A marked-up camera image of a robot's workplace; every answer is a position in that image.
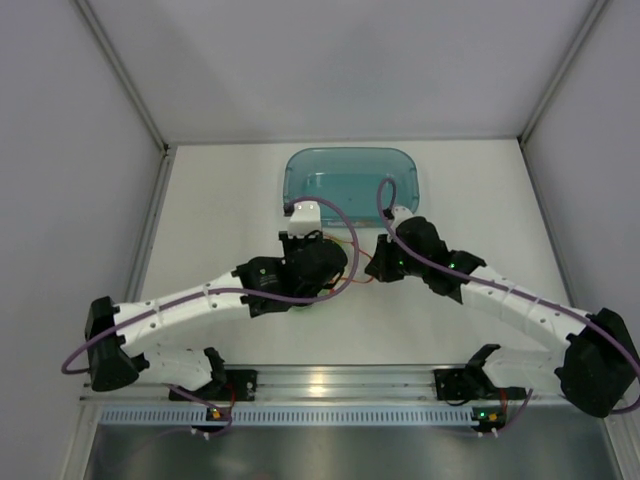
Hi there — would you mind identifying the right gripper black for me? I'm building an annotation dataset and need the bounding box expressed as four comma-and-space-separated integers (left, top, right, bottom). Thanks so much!
367, 232, 429, 282

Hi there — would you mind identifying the clear zip bag orange seal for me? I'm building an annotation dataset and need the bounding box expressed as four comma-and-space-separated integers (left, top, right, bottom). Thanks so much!
319, 234, 374, 297

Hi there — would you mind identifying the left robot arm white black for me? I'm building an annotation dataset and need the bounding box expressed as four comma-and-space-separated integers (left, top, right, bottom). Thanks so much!
85, 231, 348, 400

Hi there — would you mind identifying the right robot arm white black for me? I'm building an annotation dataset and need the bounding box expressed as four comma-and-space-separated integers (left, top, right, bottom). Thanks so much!
365, 207, 639, 418

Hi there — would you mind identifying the teal plastic bin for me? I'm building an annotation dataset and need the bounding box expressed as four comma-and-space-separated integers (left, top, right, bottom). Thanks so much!
283, 147, 420, 228

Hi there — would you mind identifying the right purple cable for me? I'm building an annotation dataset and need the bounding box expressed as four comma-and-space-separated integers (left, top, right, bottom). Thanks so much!
375, 177, 640, 414

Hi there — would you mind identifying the purple cable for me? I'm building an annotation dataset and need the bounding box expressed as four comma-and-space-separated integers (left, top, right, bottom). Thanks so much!
375, 177, 640, 414
60, 197, 360, 375

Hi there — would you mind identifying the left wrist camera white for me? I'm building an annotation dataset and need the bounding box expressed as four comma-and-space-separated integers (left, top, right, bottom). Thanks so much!
285, 201, 322, 238

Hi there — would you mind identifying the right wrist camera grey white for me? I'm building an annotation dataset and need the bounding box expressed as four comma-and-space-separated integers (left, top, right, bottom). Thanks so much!
388, 205, 414, 229

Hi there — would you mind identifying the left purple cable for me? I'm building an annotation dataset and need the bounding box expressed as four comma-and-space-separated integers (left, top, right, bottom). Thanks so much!
60, 197, 360, 375

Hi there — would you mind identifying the aluminium rail frame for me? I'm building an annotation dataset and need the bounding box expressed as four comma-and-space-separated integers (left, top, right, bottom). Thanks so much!
79, 363, 626, 401

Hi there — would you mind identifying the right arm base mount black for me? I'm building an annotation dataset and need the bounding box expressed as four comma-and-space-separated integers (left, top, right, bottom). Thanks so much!
433, 367, 496, 402

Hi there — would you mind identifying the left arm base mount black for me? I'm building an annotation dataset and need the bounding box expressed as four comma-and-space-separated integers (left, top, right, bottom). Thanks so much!
189, 369, 258, 403

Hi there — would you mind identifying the white slotted cable duct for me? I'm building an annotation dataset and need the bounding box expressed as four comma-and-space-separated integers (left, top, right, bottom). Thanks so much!
99, 405, 486, 427

